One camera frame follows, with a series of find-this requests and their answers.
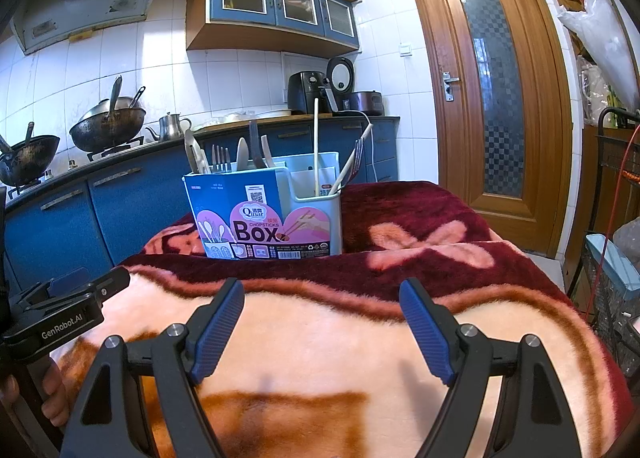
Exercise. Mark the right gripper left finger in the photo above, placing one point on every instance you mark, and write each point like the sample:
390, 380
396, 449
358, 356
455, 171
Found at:
110, 418

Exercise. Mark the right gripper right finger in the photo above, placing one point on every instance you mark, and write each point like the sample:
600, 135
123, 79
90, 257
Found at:
532, 418

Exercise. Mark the white chopstick sticking out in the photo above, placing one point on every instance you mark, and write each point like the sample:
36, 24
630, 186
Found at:
315, 145

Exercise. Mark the white spoon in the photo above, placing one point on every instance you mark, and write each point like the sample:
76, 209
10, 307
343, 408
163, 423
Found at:
242, 155
197, 158

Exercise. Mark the left hand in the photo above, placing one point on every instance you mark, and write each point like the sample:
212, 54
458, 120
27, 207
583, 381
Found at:
56, 407

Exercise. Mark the blue base cabinets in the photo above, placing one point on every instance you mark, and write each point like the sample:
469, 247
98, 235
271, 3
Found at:
100, 214

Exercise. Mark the small black wok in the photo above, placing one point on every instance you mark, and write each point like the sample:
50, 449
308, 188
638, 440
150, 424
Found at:
26, 161

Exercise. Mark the gas stove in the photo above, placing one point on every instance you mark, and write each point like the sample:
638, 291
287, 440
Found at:
135, 142

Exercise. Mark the red floral blanket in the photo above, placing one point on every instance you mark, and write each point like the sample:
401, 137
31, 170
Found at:
322, 363

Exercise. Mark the large black wok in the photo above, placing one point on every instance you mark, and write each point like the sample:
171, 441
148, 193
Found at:
112, 122

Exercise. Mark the steel kettle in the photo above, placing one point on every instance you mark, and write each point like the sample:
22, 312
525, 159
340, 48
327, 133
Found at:
170, 127

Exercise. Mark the wooden shelf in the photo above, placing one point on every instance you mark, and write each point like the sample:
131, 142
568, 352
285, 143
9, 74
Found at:
594, 94

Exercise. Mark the steel forks in holder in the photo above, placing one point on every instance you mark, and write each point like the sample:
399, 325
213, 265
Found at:
221, 162

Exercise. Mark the light blue utensil holder box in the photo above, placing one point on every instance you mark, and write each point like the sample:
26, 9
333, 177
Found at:
287, 212

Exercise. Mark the wooden door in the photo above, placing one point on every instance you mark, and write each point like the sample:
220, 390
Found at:
504, 143

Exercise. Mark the dark slow cooker pot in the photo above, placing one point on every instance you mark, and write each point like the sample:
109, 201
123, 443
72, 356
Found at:
368, 102

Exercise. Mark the black air fryer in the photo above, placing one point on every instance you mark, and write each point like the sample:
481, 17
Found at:
303, 89

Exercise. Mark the white plastic bag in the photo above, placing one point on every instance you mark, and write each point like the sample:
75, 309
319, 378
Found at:
604, 36

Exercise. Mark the black wire rack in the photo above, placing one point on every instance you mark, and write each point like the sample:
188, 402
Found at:
608, 268

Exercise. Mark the door handle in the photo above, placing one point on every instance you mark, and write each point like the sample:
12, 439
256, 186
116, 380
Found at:
447, 82

